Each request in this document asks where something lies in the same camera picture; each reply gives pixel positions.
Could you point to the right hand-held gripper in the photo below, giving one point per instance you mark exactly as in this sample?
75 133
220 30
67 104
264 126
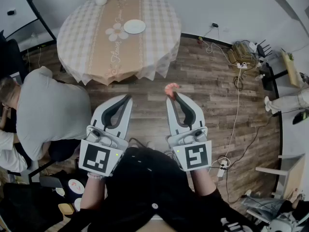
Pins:
195 156

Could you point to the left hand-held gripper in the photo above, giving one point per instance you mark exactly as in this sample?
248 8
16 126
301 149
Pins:
94 157

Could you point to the small pink toy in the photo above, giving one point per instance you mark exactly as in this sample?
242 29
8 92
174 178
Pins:
171 89

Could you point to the white round plate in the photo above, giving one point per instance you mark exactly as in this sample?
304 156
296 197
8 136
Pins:
134 26

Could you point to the person's left forearm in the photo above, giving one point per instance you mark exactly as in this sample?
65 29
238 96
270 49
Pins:
93 192

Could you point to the person's right forearm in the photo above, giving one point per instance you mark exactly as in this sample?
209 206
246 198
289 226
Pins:
202 181

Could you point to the black office chair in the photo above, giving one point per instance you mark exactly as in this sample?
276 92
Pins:
10 57
64 150

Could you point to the large white power strip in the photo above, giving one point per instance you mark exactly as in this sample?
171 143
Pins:
222 168

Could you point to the person's black clothing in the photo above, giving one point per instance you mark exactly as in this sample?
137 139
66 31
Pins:
144 178

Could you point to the small red toy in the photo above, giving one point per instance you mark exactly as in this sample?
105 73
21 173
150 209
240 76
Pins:
199 40

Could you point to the clear plastic bottle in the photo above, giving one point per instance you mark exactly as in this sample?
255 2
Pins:
260 76

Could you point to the stack of brown boxes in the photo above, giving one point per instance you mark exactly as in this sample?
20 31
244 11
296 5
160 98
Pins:
240 52

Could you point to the black floor stand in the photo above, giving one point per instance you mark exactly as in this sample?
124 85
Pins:
266 78

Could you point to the yellow tray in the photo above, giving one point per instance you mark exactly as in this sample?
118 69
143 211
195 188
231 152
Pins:
66 208

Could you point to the white router with black antennas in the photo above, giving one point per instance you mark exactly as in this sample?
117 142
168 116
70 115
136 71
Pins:
262 48

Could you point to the grey bag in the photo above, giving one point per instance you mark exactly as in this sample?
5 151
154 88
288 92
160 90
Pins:
263 203

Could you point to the black and green vacuum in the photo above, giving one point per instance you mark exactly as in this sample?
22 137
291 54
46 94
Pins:
300 117

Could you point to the light wooden board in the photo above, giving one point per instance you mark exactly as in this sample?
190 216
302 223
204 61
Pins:
290 69

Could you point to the white shelf unit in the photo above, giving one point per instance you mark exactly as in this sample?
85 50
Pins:
293 175

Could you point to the black bag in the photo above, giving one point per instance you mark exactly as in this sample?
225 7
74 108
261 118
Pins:
29 209

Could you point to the white headset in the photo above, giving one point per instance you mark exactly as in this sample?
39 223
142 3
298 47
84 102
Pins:
281 223

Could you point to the black whiteboard eraser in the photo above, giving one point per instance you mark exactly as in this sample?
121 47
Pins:
10 12

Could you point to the black wall charger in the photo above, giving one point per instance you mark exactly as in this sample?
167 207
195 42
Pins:
214 25

